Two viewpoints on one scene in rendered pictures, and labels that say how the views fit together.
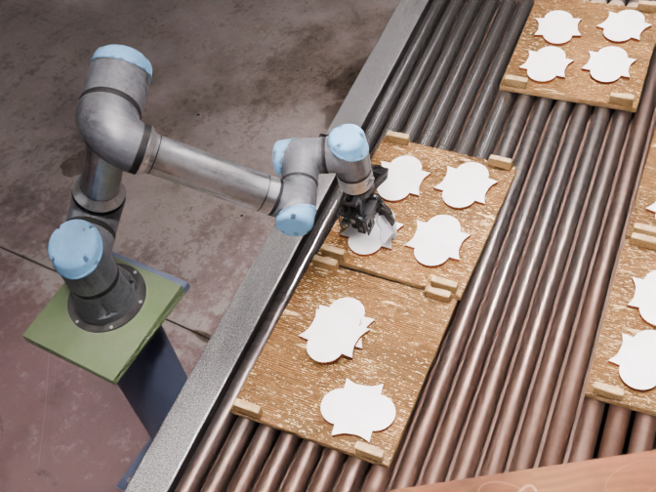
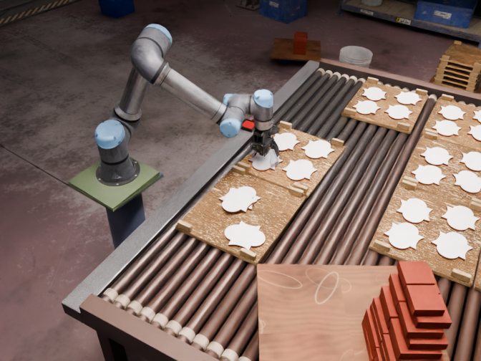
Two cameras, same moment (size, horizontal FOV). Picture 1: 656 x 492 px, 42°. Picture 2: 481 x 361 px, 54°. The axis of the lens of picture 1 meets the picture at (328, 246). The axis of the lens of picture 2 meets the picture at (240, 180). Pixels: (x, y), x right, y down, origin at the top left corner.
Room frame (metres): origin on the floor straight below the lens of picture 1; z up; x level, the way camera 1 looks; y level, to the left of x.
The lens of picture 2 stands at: (-0.38, 0.09, 2.18)
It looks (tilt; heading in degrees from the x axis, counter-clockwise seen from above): 39 degrees down; 357
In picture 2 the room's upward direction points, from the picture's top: 1 degrees clockwise
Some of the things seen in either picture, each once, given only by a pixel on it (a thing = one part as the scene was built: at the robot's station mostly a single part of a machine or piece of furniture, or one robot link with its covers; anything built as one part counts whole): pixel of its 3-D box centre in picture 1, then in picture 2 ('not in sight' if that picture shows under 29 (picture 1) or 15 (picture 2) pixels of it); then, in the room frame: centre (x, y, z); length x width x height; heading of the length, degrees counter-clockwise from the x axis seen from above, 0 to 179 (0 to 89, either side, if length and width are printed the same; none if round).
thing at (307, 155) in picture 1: (301, 162); (237, 106); (1.25, 0.02, 1.23); 0.11 x 0.11 x 0.08; 77
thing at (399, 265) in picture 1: (419, 212); (291, 157); (1.32, -0.23, 0.93); 0.41 x 0.35 x 0.02; 146
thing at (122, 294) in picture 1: (100, 286); (116, 162); (1.27, 0.54, 0.95); 0.15 x 0.15 x 0.10
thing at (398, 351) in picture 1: (347, 354); (243, 212); (0.97, 0.01, 0.93); 0.41 x 0.35 x 0.02; 147
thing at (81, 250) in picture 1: (82, 255); (112, 140); (1.27, 0.54, 1.07); 0.13 x 0.12 x 0.14; 167
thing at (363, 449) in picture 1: (369, 451); (248, 254); (0.73, 0.00, 0.95); 0.06 x 0.02 x 0.03; 57
